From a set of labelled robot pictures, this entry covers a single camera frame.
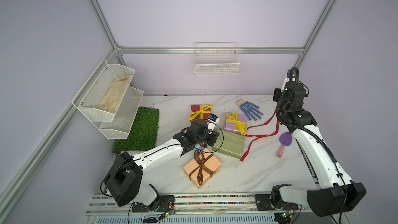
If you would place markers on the purple gift box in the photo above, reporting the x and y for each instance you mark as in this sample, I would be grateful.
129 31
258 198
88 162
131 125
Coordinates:
235 123

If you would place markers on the beige cloth in basket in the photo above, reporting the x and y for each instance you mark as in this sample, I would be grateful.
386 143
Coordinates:
114 94

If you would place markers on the purple pink-handled spatula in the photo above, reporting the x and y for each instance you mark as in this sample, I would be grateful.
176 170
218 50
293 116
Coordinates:
285 140

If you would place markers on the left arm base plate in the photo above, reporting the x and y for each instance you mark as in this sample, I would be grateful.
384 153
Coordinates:
149 199

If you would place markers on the orange gift box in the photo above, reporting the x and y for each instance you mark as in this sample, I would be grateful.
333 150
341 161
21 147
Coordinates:
202 168

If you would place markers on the aluminium front rail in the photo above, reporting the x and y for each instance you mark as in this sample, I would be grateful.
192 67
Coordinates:
239 208

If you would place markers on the blue dotted work glove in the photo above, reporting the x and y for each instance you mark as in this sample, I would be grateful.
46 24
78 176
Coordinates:
249 109

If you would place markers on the brown ribbon on orange box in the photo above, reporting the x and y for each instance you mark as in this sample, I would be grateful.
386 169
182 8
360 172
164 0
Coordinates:
202 165

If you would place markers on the blue gift box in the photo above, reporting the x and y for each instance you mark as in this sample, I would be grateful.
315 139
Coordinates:
200 147

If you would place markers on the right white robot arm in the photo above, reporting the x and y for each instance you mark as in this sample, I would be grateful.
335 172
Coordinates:
336 192

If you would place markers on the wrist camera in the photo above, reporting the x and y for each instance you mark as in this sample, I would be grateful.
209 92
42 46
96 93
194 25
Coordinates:
212 123
286 80

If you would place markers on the white mesh shelf basket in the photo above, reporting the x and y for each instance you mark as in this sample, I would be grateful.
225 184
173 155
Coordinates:
120 127
88 99

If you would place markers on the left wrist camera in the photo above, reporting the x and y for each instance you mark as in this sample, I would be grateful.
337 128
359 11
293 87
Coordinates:
212 123

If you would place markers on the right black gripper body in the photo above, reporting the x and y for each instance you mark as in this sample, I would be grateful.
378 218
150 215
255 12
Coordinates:
277 97

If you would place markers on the green artificial grass mat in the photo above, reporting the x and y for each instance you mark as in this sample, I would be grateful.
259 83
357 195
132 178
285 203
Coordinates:
143 134

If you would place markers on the brown ribbon on blue box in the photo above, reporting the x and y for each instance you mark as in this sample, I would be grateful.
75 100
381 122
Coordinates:
204 151

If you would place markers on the lower white mesh shelf basket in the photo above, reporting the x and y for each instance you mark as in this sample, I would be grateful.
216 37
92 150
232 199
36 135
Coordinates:
120 127

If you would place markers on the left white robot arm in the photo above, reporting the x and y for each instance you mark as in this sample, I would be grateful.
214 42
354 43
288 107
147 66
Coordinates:
124 179

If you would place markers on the upper white mesh shelf basket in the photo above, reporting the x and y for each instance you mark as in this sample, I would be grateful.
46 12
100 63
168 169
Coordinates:
88 99

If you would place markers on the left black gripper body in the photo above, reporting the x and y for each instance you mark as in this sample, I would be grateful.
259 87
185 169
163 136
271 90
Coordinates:
209 138

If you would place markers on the yellow ribbon on red box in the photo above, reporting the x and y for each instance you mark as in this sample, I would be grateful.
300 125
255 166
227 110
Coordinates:
201 112

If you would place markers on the white wire wall basket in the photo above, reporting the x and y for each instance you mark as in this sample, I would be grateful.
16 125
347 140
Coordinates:
215 59

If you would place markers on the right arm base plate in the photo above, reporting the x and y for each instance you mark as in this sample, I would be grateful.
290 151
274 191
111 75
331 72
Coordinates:
273 201

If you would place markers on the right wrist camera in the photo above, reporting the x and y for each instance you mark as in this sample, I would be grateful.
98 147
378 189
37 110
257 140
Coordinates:
286 80

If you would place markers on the green gift box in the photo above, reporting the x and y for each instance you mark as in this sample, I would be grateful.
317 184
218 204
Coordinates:
230 144

